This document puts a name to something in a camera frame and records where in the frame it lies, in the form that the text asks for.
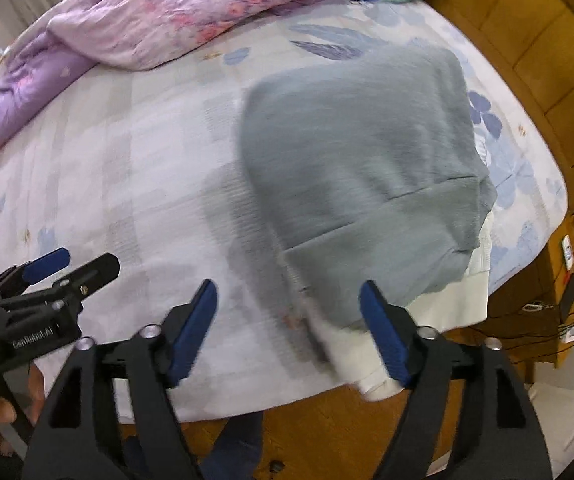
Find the small white device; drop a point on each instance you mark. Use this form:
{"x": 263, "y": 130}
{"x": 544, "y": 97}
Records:
{"x": 568, "y": 250}

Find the pale floral bed sheet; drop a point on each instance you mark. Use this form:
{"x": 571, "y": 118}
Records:
{"x": 117, "y": 160}

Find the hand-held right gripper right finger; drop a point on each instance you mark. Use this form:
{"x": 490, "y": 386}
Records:
{"x": 384, "y": 335}

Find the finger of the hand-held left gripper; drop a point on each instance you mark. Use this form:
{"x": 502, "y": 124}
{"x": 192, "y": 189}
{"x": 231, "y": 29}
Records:
{"x": 47, "y": 262}
{"x": 92, "y": 271}

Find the wooden nightstand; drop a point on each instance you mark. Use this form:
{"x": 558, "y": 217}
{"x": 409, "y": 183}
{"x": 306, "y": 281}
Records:
{"x": 532, "y": 325}

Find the black phone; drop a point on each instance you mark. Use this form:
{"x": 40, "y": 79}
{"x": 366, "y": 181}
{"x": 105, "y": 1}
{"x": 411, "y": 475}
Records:
{"x": 569, "y": 297}

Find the grey zip hoodie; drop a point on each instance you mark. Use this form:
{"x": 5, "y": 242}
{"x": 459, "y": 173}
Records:
{"x": 357, "y": 160}

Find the white folded garment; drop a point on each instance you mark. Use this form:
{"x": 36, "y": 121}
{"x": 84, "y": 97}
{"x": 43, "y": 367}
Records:
{"x": 447, "y": 305}

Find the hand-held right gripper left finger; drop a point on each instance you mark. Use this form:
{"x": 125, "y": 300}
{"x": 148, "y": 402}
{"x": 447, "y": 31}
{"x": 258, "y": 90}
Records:
{"x": 194, "y": 327}

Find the purple floral quilt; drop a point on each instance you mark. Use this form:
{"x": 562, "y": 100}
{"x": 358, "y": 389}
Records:
{"x": 167, "y": 15}

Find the wooden bed headboard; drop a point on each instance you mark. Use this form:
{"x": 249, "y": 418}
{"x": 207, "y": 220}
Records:
{"x": 542, "y": 35}

